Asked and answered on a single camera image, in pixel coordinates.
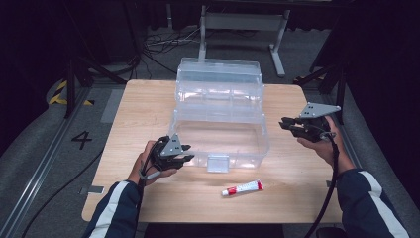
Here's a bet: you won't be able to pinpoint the left hand-held gripper cable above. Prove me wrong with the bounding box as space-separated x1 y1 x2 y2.
133 135 170 238

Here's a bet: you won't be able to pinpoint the large grey floor tape patch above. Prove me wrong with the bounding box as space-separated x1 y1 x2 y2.
99 88 125 125

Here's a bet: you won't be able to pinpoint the person's left hand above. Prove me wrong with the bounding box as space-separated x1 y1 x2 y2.
128 140 179 186

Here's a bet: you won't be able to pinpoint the clear plastic storage box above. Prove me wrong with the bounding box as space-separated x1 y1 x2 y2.
168 57 270 174

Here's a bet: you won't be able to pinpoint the right hand-held gripper cable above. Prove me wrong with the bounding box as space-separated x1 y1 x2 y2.
303 131 342 238

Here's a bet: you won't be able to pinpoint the hand-held gripper cable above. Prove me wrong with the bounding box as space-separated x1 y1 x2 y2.
303 131 342 238
133 135 170 238

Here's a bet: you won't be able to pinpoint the small grey tape strip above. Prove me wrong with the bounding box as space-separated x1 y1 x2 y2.
78 184 105 195

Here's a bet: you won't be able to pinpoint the bundle of floor cables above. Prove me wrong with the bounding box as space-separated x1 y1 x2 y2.
142 25 203 82

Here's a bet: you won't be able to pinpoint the yellow black hazard tape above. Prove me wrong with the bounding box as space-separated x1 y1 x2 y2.
48 79 95 107

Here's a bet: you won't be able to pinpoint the black metal stand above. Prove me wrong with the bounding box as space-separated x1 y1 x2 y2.
63 55 129 119
292 60 349 126

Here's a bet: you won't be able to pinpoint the black floor cable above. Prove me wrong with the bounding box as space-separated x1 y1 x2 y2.
21 148 105 238

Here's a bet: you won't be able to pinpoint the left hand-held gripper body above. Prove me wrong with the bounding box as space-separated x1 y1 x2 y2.
150 132 184 172

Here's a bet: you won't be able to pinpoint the white metal desk frame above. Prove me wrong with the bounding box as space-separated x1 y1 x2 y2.
196 4 291 78

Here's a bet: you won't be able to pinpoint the aluminium floor rail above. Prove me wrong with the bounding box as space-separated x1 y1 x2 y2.
321 93 396 238
0 86 91 238

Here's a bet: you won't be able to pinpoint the person's right hand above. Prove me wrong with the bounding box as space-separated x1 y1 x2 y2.
296 115 346 169

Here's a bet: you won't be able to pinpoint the red white ointment tube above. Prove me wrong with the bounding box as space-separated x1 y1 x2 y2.
221 179 264 197

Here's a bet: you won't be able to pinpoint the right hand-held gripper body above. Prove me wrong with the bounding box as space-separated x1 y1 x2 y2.
290 101 342 144

